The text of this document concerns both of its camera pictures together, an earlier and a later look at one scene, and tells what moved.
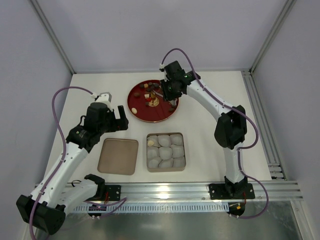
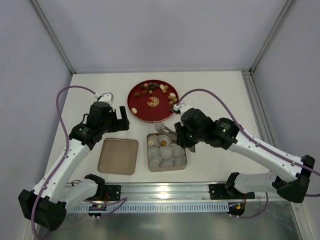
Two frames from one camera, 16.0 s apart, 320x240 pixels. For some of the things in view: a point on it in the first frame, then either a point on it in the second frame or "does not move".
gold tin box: x=165 y=152 does not move
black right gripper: x=170 y=93 → x=180 y=135
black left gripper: x=116 y=122 does not move
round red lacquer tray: x=146 y=102 does not move
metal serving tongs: x=173 y=102 → x=161 y=127
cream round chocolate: x=150 y=143 does not move
